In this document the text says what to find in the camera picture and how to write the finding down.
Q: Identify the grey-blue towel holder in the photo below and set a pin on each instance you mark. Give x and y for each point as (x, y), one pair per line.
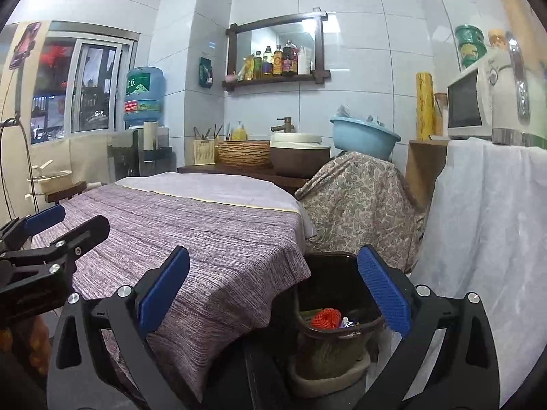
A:
(162, 153)

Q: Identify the brown and white sink basin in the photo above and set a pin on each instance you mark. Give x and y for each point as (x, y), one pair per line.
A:
(299, 158)

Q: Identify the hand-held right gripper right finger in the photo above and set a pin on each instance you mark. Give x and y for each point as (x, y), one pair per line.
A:
(382, 294)

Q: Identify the sliding window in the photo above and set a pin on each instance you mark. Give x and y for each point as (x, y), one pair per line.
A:
(94, 89)

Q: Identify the white stacked cooking pots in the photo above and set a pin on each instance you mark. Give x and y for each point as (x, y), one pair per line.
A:
(49, 181)

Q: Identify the yellow patterned roll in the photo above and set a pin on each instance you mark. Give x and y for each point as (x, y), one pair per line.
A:
(424, 106)

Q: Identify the water dispenser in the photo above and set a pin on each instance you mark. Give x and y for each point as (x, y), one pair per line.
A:
(124, 153)

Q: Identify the blue water jug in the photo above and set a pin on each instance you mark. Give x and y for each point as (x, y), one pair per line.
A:
(144, 94)

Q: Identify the light blue plastic basin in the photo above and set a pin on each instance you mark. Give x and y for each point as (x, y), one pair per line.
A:
(363, 139)

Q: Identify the beige chopstick holder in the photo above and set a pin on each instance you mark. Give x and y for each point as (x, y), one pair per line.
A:
(204, 153)

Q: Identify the white cloth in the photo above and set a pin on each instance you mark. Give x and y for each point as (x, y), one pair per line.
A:
(491, 243)

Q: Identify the orange foam fruit net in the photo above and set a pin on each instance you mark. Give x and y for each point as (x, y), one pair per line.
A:
(325, 318)

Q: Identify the bunch of dark chopsticks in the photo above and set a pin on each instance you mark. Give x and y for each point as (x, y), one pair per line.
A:
(207, 133)

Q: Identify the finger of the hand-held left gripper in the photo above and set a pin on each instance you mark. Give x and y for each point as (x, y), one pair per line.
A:
(45, 220)
(85, 235)

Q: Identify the row of condiment bottles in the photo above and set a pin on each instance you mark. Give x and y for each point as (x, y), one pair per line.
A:
(288, 62)

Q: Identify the white insulated bottle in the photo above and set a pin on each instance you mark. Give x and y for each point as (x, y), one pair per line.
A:
(504, 106)

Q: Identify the yellow soap bottle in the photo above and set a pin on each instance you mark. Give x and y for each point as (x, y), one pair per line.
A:
(239, 133)

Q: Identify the beige plastic basin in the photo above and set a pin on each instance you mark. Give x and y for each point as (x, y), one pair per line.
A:
(329, 382)

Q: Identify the dark brown trash bin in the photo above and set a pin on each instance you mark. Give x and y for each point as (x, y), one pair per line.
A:
(333, 273)

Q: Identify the green wall packet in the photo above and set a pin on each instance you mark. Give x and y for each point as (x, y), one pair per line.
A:
(206, 72)

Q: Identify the glass jar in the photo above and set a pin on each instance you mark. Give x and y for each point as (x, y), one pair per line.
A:
(440, 115)

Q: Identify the white microwave oven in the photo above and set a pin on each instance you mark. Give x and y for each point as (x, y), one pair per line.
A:
(463, 102)

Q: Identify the wooden framed mirror shelf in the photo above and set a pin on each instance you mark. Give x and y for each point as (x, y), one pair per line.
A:
(273, 80)

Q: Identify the dark wooden chair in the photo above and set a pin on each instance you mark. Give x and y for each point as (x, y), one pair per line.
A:
(66, 191)

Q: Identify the paisley patterned cloth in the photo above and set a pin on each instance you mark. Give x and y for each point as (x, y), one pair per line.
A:
(363, 205)

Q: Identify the paper towel roll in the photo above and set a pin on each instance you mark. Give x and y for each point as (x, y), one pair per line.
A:
(151, 136)

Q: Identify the woven basket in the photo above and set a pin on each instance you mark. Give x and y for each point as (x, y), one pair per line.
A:
(243, 153)

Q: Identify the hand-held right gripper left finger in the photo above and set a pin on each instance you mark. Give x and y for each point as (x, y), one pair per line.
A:
(164, 290)

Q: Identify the bronze faucet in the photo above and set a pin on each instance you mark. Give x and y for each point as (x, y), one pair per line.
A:
(287, 124)

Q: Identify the wooden cabinet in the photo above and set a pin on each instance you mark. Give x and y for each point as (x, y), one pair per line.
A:
(423, 171)

